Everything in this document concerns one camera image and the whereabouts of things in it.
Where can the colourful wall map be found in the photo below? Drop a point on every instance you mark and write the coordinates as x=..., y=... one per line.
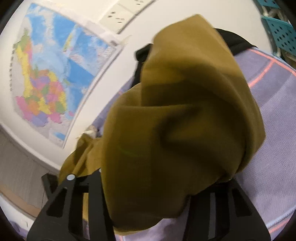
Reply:
x=57, y=60

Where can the teal plastic storage rack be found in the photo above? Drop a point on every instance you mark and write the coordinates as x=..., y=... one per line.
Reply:
x=279, y=22

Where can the cream pillow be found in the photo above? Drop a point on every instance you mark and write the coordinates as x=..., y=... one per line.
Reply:
x=92, y=131

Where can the purple plaid bed sheet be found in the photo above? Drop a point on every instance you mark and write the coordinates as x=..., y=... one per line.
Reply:
x=174, y=228

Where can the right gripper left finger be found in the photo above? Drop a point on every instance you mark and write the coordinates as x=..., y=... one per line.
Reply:
x=61, y=217

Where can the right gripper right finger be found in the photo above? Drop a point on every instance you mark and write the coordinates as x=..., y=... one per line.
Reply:
x=224, y=212

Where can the olive brown jacket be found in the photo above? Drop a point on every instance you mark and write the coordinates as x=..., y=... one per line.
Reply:
x=190, y=122

